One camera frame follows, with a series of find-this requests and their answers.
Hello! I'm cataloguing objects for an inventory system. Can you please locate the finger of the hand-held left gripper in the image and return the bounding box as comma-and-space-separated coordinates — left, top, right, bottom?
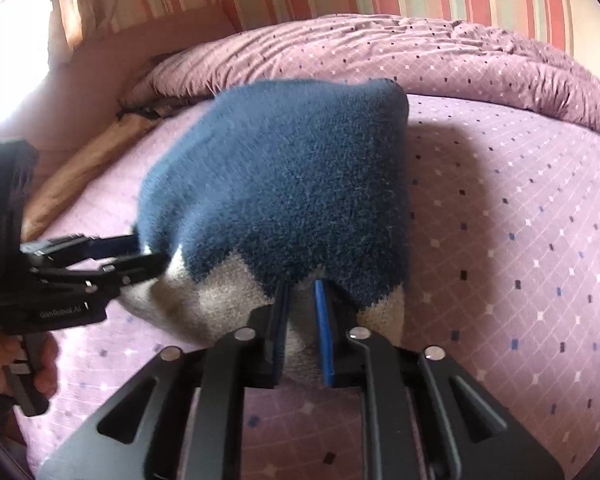
22, 233, 137, 267
32, 251, 171, 302

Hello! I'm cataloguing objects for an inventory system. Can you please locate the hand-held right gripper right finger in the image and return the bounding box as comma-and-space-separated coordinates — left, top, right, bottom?
314, 279, 565, 480

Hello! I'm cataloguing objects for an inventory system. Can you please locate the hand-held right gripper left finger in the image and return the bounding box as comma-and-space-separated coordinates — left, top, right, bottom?
36, 280, 291, 480

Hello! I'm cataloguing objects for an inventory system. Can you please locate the blue knit zigzag sweater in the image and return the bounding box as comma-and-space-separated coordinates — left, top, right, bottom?
119, 77, 412, 387

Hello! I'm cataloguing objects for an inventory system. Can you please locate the person's left hand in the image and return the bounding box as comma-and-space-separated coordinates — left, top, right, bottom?
0, 331, 61, 402

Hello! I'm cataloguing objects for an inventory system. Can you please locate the pink padded headboard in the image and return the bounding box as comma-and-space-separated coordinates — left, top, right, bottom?
42, 7, 243, 171

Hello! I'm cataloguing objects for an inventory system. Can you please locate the purple dotted duvet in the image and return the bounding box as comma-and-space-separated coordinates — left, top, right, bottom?
127, 14, 600, 142

